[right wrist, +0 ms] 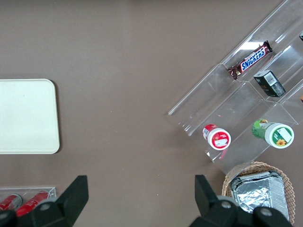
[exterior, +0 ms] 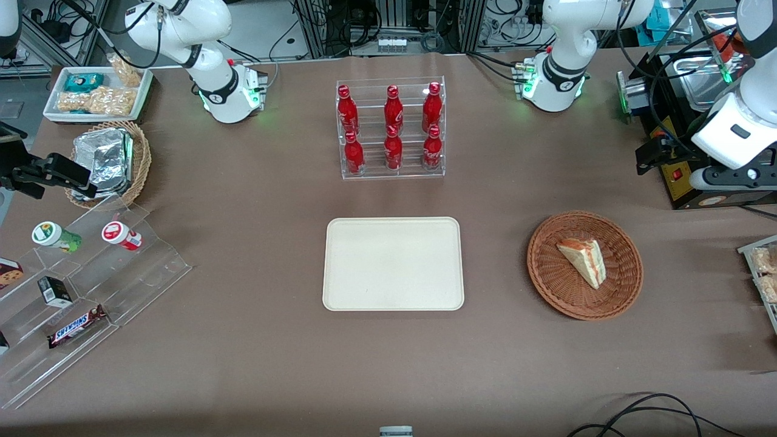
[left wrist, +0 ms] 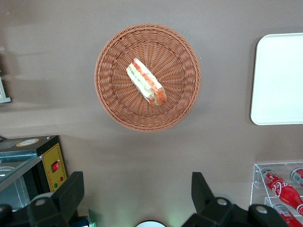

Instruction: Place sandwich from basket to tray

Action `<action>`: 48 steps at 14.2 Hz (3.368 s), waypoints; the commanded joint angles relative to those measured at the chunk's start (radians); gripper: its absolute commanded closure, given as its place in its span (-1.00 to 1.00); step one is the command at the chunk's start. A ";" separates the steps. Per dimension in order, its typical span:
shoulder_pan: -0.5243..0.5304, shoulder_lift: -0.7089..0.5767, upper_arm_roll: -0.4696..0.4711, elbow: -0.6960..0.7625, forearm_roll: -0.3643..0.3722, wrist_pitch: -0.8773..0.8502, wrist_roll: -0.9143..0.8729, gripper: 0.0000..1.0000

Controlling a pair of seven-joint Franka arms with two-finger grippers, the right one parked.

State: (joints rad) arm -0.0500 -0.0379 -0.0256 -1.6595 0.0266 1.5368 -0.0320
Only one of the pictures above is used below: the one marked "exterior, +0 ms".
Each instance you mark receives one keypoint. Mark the small black carton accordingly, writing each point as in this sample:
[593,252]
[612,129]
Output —
[56,291]

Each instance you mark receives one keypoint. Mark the cream plastic tray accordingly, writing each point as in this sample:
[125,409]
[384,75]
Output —
[394,264]

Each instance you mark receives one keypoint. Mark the black food warmer appliance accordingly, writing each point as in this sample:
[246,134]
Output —
[668,121]

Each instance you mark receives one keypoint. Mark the clear bag of crackers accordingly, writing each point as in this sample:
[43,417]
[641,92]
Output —
[765,261]
[768,288]

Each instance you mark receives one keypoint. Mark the teal snack packet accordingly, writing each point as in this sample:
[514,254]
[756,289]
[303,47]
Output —
[84,82]

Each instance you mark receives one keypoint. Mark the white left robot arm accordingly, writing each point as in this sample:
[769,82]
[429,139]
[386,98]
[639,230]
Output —
[564,36]

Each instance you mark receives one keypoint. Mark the white rectangular snack tray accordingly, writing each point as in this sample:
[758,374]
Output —
[142,100]

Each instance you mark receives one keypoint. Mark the green lidded cup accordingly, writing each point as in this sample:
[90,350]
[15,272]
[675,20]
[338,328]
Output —
[51,235]

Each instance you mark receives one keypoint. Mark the small clear snack bag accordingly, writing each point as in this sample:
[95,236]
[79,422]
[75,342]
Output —
[126,70]

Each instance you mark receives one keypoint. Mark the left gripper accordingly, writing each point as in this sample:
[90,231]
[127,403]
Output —
[672,154]

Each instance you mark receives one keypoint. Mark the brown cookie box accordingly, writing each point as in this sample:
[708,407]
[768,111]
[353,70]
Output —
[9,274]

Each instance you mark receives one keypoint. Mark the triangular sandwich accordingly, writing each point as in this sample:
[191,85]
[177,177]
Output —
[586,261]

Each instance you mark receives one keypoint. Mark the red lidded cup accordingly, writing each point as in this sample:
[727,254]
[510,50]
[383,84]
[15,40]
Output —
[118,233]

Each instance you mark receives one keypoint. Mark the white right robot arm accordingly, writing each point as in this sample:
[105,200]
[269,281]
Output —
[182,24]

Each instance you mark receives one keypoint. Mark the aluminium frame rack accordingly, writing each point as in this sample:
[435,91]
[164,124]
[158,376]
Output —
[315,27]

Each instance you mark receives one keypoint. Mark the Snickers chocolate bar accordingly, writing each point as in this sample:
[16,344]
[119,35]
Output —
[76,328]

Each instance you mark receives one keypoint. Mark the large clear peanut bag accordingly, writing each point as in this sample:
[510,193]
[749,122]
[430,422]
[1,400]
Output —
[100,101]

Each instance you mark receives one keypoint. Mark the teal box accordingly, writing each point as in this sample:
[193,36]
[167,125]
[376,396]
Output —
[658,18]

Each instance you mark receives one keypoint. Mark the silver foil package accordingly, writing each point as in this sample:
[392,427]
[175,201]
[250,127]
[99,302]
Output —
[106,158]

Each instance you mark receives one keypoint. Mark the red cola bottle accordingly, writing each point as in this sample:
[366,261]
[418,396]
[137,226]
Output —
[393,152]
[393,109]
[347,112]
[354,155]
[432,152]
[431,108]

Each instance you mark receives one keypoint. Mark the clear acrylic stepped display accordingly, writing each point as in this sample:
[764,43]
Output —
[139,285]

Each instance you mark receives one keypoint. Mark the red food in warmer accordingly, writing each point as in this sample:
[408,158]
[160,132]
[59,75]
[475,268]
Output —
[719,42]

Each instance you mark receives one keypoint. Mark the white power strip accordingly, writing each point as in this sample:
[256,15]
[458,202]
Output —
[392,44]

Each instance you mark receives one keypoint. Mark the clear acrylic bottle rack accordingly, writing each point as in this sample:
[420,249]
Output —
[371,91]

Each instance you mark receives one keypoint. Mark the brown round wicker basket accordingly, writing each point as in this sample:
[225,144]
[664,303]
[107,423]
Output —
[558,291]

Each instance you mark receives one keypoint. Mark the grey white device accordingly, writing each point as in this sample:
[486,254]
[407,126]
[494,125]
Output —
[396,431]

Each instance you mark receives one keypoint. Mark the steel warmer pan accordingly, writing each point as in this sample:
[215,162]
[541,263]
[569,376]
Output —
[698,79]

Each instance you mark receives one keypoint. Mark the light wicker basket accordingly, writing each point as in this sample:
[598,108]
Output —
[142,161]

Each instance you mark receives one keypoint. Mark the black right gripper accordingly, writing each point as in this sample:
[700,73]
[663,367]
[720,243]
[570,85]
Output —
[13,165]

